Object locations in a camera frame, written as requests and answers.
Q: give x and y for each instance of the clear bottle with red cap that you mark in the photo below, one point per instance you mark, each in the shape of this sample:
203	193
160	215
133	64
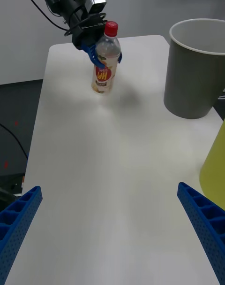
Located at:
103	78

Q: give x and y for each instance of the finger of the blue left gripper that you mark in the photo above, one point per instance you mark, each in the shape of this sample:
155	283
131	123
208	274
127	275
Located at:
120	57
93	55

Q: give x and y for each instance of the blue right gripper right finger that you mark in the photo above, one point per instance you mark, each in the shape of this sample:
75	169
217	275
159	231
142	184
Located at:
206	221

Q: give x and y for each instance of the grey plastic bin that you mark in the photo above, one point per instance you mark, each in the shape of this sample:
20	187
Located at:
187	83

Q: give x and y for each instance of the yellow-green plastic bin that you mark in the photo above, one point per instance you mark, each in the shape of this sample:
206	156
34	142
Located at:
215	167

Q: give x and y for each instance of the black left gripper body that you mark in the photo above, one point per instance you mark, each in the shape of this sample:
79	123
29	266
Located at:
87	35

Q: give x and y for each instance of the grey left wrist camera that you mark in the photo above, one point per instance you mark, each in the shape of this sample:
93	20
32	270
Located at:
97	4

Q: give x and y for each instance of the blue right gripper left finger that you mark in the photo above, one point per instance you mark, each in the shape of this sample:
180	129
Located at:
16	224

